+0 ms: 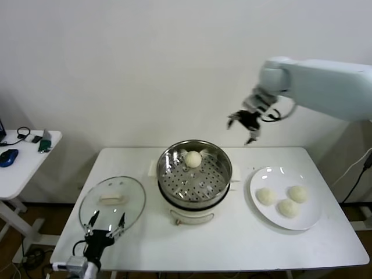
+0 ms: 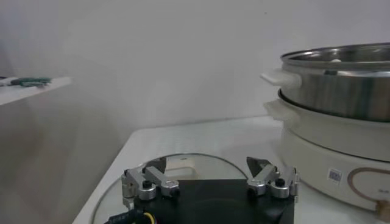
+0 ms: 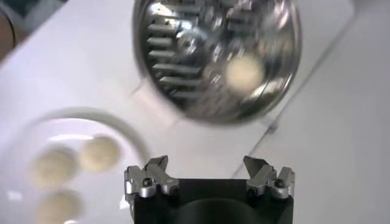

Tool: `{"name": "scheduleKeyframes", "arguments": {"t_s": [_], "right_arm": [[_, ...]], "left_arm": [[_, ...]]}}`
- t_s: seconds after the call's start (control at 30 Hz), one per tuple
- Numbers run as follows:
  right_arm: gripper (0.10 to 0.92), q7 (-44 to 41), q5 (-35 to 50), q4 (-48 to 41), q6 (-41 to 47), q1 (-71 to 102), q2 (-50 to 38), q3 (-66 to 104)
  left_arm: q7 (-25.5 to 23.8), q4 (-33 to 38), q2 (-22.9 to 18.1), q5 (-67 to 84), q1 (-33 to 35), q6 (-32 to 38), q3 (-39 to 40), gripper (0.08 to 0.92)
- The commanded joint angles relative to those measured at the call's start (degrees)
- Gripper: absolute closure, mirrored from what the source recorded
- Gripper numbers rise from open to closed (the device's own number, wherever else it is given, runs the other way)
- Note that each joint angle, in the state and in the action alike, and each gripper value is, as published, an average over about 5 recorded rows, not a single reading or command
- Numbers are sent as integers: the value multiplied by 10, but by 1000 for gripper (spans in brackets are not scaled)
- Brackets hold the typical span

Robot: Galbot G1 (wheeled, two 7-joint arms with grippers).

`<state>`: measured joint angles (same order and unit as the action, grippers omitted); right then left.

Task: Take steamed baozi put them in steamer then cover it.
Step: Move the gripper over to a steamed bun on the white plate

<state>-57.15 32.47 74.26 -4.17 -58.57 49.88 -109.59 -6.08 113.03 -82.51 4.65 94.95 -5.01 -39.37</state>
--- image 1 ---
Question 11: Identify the black hanging cable with plug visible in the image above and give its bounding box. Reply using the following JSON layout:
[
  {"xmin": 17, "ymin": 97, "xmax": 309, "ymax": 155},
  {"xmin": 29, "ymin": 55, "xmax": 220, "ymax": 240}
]
[{"xmin": 341, "ymin": 151, "xmax": 372, "ymax": 204}]

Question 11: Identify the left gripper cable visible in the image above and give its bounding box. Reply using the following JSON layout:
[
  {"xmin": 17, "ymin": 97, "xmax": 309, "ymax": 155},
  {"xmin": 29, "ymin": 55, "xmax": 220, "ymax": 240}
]
[{"xmin": 71, "ymin": 239, "xmax": 88, "ymax": 257}]

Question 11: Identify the blue computer mouse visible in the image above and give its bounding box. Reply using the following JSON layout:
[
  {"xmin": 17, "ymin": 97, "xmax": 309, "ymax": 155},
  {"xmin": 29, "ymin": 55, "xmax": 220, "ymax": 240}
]
[{"xmin": 0, "ymin": 149, "xmax": 19, "ymax": 169}]

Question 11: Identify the white electric cooking pot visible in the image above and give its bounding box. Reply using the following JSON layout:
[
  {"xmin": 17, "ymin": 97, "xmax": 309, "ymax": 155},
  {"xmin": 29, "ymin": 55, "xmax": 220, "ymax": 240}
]
[{"xmin": 158, "ymin": 180, "xmax": 242, "ymax": 227}]

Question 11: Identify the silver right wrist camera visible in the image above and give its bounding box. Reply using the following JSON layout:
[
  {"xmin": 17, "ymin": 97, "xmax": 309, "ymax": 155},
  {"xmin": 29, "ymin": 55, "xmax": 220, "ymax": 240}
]
[{"xmin": 242, "ymin": 86, "xmax": 280, "ymax": 113}]

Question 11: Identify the white round plate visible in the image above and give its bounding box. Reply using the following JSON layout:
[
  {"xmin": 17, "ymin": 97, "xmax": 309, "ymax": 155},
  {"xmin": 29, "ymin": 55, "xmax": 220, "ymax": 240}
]
[{"xmin": 249, "ymin": 166, "xmax": 323, "ymax": 231}]

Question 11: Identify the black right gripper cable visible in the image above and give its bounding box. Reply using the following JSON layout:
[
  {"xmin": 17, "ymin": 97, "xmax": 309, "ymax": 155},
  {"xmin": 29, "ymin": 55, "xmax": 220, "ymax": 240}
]
[{"xmin": 261, "ymin": 98, "xmax": 298, "ymax": 123}]

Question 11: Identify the black floor cable bundle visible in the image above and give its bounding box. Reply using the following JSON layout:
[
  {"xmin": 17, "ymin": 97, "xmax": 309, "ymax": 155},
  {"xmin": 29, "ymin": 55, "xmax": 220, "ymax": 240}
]
[{"xmin": 11, "ymin": 246, "xmax": 55, "ymax": 279}]

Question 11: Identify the white hanging cable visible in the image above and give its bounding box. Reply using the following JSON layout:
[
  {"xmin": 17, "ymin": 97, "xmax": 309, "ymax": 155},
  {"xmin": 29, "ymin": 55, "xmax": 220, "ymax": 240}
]
[{"xmin": 331, "ymin": 146, "xmax": 372, "ymax": 187}]

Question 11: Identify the white side table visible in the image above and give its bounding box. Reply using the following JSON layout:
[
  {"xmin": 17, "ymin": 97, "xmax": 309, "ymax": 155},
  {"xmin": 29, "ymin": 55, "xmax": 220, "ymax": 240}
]
[
  {"xmin": 347, "ymin": 203, "xmax": 372, "ymax": 232},
  {"xmin": 0, "ymin": 130, "xmax": 62, "ymax": 262}
]

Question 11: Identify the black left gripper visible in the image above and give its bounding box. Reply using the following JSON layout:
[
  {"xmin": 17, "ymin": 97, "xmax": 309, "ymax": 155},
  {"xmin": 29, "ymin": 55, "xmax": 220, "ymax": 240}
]
[{"xmin": 83, "ymin": 210, "xmax": 126, "ymax": 264}]

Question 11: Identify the thin black desk cable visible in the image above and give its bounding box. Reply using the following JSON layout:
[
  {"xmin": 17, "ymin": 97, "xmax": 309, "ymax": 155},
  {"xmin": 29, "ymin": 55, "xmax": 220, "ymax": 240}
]
[{"xmin": 0, "ymin": 136, "xmax": 26, "ymax": 147}]

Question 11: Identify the round glass pot lid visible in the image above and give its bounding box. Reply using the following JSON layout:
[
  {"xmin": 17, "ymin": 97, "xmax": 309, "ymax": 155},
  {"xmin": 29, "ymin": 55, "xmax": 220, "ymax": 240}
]
[{"xmin": 78, "ymin": 176, "xmax": 146, "ymax": 235}]

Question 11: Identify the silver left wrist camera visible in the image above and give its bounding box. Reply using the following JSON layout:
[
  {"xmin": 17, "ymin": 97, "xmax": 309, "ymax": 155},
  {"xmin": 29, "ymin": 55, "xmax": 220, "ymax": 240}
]
[{"xmin": 52, "ymin": 255, "xmax": 88, "ymax": 274}]

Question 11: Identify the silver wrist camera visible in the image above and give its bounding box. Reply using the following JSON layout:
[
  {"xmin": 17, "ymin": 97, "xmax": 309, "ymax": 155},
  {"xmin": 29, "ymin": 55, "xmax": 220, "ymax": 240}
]
[
  {"xmin": 52, "ymin": 255, "xmax": 88, "ymax": 274},
  {"xmin": 242, "ymin": 86, "xmax": 280, "ymax": 113}
]

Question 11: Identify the green small object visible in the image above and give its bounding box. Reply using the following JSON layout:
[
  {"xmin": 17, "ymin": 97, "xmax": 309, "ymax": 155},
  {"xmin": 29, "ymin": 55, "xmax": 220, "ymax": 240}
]
[{"xmin": 37, "ymin": 138, "xmax": 52, "ymax": 154}]

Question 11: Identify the perforated steel steamer basket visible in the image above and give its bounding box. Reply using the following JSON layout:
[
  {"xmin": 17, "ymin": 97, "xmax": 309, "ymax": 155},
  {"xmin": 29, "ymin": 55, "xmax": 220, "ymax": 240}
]
[{"xmin": 148, "ymin": 140, "xmax": 242, "ymax": 210}]

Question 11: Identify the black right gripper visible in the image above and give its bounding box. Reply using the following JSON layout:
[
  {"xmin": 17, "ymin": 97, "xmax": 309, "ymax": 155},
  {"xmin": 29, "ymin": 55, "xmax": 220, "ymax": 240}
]
[{"xmin": 226, "ymin": 109, "xmax": 263, "ymax": 145}]

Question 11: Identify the white steamed baozi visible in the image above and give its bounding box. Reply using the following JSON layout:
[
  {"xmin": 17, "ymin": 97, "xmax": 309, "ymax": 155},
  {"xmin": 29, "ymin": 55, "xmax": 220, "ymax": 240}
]
[
  {"xmin": 184, "ymin": 150, "xmax": 202, "ymax": 169},
  {"xmin": 255, "ymin": 187, "xmax": 277, "ymax": 206},
  {"xmin": 287, "ymin": 185, "xmax": 308, "ymax": 203},
  {"xmin": 277, "ymin": 199, "xmax": 300, "ymax": 218}
]

